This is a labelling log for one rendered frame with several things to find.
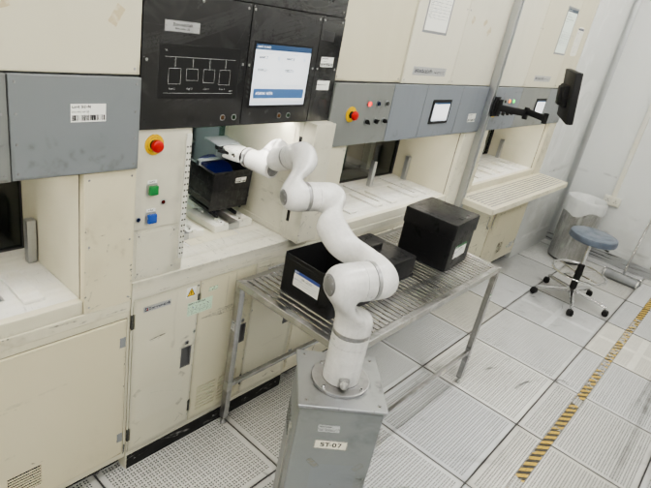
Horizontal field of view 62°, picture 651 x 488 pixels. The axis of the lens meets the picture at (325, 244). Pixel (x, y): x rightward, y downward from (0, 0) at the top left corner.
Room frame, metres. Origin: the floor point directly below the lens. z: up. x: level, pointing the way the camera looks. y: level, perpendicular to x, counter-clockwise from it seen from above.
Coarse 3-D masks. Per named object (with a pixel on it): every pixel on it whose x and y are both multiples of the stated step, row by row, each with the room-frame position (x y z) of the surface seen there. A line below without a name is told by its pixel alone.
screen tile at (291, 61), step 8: (288, 56) 2.06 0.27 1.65; (296, 56) 2.09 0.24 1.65; (304, 56) 2.13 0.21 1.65; (288, 64) 2.06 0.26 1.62; (296, 64) 2.10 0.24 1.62; (304, 64) 2.13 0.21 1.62; (304, 72) 2.14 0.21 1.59; (288, 80) 2.07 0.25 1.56; (296, 80) 2.11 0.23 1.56; (304, 80) 2.14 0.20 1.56
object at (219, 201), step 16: (224, 144) 2.22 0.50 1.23; (192, 160) 2.20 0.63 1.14; (208, 160) 2.21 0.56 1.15; (192, 176) 2.21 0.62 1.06; (208, 176) 2.15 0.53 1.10; (224, 176) 2.17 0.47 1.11; (240, 176) 2.25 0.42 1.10; (192, 192) 2.21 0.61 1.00; (208, 192) 2.14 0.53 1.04; (224, 192) 2.19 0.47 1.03; (240, 192) 2.26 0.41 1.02; (208, 208) 2.14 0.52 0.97; (224, 208) 2.20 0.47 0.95
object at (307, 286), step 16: (288, 256) 1.93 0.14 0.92; (304, 256) 2.03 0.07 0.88; (320, 256) 2.11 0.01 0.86; (288, 272) 1.92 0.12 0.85; (304, 272) 1.87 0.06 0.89; (320, 272) 1.82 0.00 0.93; (288, 288) 1.91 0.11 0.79; (304, 288) 1.86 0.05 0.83; (320, 288) 1.81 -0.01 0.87; (304, 304) 1.85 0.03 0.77; (320, 304) 1.80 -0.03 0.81
